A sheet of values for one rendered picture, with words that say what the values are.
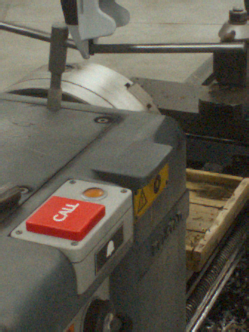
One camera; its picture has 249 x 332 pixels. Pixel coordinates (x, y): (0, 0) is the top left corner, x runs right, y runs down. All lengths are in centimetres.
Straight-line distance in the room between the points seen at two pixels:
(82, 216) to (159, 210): 25
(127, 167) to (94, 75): 37
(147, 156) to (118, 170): 5
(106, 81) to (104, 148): 31
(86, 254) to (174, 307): 40
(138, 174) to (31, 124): 20
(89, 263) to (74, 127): 28
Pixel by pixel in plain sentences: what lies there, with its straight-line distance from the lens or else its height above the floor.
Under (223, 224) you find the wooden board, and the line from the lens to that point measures 164.
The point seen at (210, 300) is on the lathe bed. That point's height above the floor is 72.
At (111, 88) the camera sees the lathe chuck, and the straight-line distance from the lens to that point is 134.
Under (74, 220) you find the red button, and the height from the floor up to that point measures 127.
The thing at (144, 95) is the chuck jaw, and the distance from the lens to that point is 142.
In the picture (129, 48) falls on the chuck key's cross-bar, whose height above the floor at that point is 135.
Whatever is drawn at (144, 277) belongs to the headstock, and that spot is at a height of 109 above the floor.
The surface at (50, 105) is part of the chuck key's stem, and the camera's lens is 117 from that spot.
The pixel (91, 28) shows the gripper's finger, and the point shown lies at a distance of 109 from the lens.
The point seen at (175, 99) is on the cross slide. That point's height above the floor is 97.
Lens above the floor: 169
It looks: 25 degrees down
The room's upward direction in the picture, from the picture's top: 1 degrees counter-clockwise
